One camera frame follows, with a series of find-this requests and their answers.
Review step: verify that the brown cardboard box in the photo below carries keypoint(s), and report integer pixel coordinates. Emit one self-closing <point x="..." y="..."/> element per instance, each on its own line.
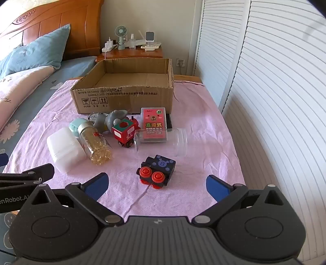
<point x="122" y="99"/>

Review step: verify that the red toy train block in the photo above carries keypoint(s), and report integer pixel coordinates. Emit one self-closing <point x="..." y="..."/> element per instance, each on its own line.
<point x="124" y="132"/>

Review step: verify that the white wall socket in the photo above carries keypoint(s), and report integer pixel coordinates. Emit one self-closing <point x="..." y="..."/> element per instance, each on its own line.
<point x="180" y="62"/>

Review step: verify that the black flat box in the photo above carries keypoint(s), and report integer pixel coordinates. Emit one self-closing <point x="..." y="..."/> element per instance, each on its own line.
<point x="170" y="123"/>

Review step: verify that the white louvred wardrobe door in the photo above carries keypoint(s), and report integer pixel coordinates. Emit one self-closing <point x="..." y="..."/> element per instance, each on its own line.
<point x="219" y="38"/>
<point x="280" y="102"/>

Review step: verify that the blue pillow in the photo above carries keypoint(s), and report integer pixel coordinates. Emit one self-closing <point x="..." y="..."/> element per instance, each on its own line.
<point x="38" y="53"/>

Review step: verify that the white router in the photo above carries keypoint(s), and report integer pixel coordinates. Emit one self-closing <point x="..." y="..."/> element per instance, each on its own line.
<point x="136" y="42"/>

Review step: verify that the small green desk fan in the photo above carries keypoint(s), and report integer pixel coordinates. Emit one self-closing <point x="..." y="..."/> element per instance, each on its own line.
<point x="119" y="31"/>

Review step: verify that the pink floral quilt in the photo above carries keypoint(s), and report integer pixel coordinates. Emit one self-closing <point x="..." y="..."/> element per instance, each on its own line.
<point x="15" y="89"/>

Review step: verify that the grey elephant toy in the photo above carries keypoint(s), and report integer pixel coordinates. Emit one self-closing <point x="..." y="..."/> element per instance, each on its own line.
<point x="113" y="118"/>

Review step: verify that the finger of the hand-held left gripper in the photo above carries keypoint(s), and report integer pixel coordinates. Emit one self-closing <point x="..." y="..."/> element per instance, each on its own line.
<point x="38" y="172"/>
<point x="3" y="160"/>

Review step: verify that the clear plastic jar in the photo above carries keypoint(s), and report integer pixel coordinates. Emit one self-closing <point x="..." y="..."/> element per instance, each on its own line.
<point x="178" y="142"/>

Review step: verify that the white remote controls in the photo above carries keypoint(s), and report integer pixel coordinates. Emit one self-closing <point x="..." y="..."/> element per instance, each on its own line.
<point x="151" y="47"/>

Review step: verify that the wooden headboard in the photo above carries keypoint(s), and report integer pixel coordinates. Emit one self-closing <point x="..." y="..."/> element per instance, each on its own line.
<point x="76" y="25"/>

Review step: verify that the glass bottle of yellow capsules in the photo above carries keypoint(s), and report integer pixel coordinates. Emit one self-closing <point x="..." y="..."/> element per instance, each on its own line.
<point x="98" y="147"/>

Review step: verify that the silver round object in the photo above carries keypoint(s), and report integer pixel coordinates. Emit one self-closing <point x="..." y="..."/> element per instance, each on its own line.
<point x="93" y="116"/>

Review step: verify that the white plastic container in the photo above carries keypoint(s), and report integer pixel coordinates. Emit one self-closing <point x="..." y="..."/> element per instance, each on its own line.
<point x="65" y="150"/>

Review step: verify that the pink card box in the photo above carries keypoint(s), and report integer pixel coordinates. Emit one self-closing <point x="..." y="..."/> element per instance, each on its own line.
<point x="152" y="119"/>

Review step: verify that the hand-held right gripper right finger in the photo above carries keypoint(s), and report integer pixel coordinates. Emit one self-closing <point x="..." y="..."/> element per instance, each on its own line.
<point x="216" y="187"/>

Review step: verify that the white power strip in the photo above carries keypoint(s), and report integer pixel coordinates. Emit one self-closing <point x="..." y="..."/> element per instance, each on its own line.
<point x="109" y="47"/>

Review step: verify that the white screen device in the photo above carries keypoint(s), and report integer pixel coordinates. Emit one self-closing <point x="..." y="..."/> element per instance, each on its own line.
<point x="148" y="37"/>

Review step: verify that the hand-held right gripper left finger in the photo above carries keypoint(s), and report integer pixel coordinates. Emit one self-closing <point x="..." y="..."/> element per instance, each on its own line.
<point x="98" y="186"/>

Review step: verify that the black toy train block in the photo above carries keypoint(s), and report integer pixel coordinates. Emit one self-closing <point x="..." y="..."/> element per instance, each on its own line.
<point x="159" y="165"/>

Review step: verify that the pink cloth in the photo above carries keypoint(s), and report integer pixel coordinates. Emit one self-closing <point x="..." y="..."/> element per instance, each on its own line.
<point x="203" y="114"/>

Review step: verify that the wooden nightstand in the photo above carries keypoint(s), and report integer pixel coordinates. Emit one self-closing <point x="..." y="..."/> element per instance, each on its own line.
<point x="132" y="53"/>

